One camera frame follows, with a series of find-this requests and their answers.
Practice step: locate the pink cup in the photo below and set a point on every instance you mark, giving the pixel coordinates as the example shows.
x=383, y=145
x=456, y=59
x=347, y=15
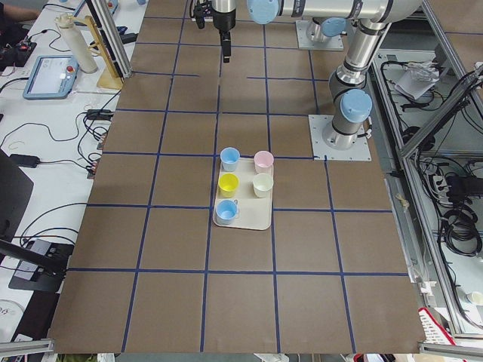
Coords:
x=263, y=162

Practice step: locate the blue cup far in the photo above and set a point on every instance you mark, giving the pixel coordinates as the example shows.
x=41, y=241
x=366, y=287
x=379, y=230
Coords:
x=229, y=158

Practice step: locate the pale green cup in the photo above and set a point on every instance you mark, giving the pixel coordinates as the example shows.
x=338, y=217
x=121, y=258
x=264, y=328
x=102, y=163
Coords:
x=263, y=184

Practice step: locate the black monitor stand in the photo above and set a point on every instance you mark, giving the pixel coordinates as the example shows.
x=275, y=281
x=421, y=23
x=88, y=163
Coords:
x=42, y=264

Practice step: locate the cream plastic tray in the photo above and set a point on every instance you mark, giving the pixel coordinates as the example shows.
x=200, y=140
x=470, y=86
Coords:
x=254, y=213

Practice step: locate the black power adapter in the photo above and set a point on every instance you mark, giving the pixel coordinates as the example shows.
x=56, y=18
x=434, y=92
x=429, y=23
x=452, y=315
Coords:
x=28, y=161

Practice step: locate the blue cup near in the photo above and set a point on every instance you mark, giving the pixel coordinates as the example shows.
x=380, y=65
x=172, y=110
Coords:
x=226, y=212

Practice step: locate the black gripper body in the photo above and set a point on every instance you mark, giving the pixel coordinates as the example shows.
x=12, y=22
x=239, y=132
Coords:
x=223, y=22

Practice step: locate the white cylindrical bottle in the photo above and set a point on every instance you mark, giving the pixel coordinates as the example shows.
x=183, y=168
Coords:
x=76, y=43

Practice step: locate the crumpled white paper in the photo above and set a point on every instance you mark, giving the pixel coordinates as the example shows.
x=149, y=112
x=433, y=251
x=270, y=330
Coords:
x=417, y=79

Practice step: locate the wooden stand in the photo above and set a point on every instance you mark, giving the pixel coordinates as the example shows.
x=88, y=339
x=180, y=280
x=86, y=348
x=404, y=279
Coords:
x=109, y=78

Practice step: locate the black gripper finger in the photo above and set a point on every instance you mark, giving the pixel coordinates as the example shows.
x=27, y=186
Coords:
x=199, y=13
x=225, y=43

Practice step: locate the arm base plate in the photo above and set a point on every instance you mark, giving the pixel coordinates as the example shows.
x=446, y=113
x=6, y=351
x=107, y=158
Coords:
x=334, y=44
x=358, y=149

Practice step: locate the blue teach pendant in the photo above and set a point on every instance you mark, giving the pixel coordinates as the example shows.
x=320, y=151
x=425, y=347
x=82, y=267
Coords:
x=52, y=78

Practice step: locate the yellow cup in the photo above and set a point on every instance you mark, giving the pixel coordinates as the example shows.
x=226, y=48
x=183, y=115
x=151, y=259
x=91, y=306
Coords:
x=228, y=184

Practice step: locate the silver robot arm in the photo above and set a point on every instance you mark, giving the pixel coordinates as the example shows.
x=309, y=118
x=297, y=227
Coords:
x=373, y=18
x=322, y=29

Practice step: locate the aluminium frame post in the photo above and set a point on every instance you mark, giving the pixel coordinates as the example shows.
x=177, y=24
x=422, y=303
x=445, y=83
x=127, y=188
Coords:
x=111, y=39

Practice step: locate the blue cup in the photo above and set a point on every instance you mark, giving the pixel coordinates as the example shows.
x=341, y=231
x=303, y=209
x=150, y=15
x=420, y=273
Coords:
x=226, y=212
x=229, y=158

